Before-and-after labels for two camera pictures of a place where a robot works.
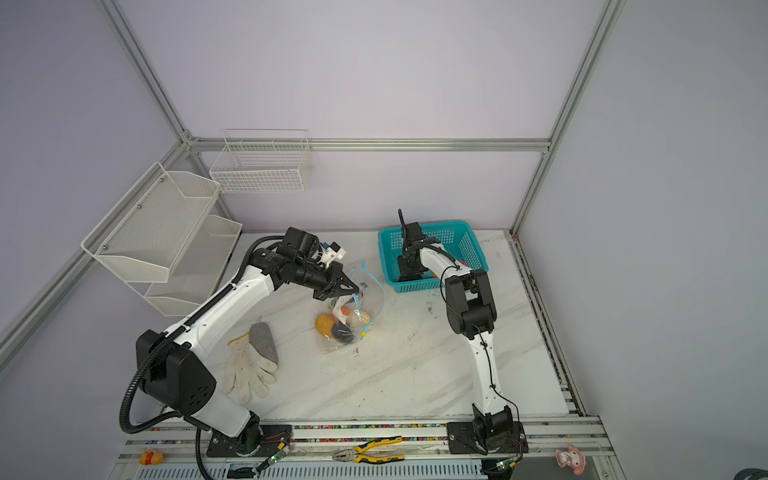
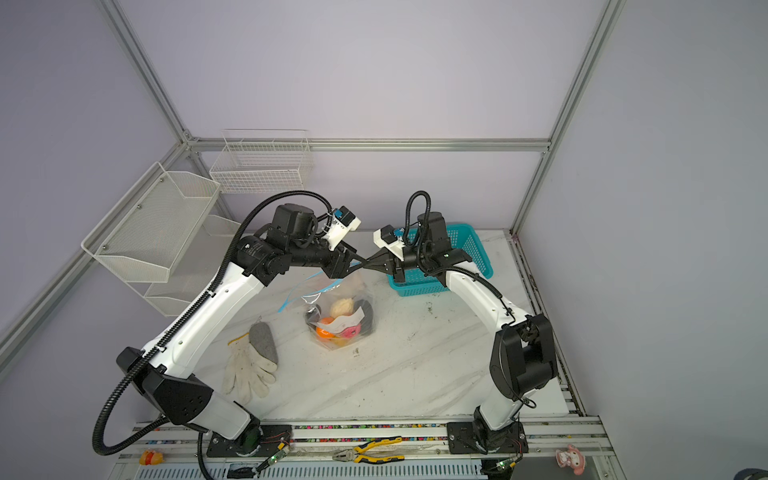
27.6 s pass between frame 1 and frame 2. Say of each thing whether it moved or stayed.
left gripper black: moved
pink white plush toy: stayed
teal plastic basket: stayed
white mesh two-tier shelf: stayed
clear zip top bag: moved
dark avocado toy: moved
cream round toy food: moved
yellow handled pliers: stayed
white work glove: stayed
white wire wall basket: stayed
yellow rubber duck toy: stayed
